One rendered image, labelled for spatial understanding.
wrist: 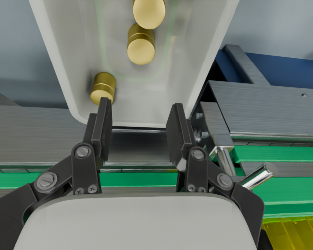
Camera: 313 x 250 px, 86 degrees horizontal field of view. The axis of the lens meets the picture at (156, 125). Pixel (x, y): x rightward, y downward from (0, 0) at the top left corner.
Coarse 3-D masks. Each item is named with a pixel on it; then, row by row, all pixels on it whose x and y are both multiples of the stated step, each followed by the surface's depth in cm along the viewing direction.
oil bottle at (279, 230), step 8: (264, 224) 29; (272, 224) 28; (280, 224) 29; (288, 224) 29; (272, 232) 28; (280, 232) 28; (288, 232) 28; (296, 232) 28; (272, 240) 27; (280, 240) 27; (288, 240) 27; (296, 240) 27; (280, 248) 26; (288, 248) 26; (296, 248) 27; (304, 248) 27
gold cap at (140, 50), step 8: (136, 24) 21; (128, 32) 22; (136, 32) 20; (144, 32) 20; (152, 32) 22; (128, 40) 20; (136, 40) 19; (144, 40) 19; (152, 40) 20; (128, 48) 20; (136, 48) 20; (144, 48) 20; (152, 48) 20; (128, 56) 20; (136, 56) 20; (144, 56) 20; (152, 56) 20; (144, 64) 21
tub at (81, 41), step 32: (32, 0) 13; (64, 0) 17; (96, 0) 19; (128, 0) 20; (192, 0) 20; (224, 0) 15; (64, 32) 17; (96, 32) 22; (160, 32) 23; (192, 32) 21; (224, 32) 16; (64, 64) 18; (96, 64) 26; (128, 64) 26; (160, 64) 26; (192, 64) 21; (64, 96) 21; (128, 96) 29; (160, 96) 30; (192, 96) 22
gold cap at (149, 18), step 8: (136, 0) 16; (144, 0) 16; (152, 0) 16; (160, 0) 16; (136, 8) 16; (144, 8) 17; (152, 8) 17; (160, 8) 17; (136, 16) 17; (144, 16) 17; (152, 16) 17; (160, 16) 17; (144, 24) 18; (152, 24) 18
